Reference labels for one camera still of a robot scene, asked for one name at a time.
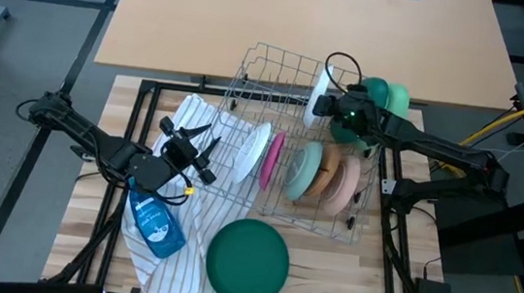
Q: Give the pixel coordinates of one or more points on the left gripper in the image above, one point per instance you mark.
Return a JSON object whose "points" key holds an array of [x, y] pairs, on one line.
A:
{"points": [[181, 150]]}

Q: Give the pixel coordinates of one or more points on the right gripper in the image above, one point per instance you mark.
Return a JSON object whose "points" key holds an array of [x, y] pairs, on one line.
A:
{"points": [[355, 117]]}

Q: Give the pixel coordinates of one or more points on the small teal green plate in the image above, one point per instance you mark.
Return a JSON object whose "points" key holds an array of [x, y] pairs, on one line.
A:
{"points": [[376, 91]]}

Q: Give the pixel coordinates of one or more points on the plain white plate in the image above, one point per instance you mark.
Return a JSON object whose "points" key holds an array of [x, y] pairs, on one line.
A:
{"points": [[319, 86]]}

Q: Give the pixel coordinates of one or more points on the light green plate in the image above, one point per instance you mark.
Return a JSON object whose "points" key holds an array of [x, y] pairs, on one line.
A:
{"points": [[399, 100]]}

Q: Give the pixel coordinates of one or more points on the blue patterned white-bottomed plate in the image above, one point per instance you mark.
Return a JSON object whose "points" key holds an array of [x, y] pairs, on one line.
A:
{"points": [[251, 152]]}

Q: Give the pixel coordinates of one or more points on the orange brown plate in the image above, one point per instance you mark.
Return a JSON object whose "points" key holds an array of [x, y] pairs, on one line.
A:
{"points": [[329, 165]]}

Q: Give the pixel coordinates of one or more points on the pink beige plate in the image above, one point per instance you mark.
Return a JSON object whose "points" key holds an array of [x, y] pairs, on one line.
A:
{"points": [[345, 184]]}

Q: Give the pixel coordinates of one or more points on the magenta plate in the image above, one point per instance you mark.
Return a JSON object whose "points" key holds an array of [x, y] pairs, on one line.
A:
{"points": [[271, 159]]}

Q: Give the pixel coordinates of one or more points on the sage green plate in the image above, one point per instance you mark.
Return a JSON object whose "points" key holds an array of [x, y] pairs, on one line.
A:
{"points": [[302, 170]]}

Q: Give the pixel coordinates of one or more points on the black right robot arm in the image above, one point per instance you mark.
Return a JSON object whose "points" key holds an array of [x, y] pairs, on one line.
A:
{"points": [[437, 148]]}

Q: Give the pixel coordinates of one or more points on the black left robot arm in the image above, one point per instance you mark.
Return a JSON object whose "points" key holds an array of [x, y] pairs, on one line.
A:
{"points": [[96, 141]]}

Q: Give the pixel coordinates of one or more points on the white striped dish towel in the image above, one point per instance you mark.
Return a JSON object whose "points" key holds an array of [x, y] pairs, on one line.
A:
{"points": [[206, 209]]}

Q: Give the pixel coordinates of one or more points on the blue dish soap bottle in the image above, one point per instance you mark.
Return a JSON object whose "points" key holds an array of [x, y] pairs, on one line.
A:
{"points": [[156, 228]]}

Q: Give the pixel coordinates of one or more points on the light wood desk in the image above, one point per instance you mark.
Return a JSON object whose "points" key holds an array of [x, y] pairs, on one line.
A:
{"points": [[256, 19]]}

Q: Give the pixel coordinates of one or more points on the black metal table frame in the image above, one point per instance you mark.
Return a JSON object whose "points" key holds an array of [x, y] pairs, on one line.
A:
{"points": [[175, 87]]}

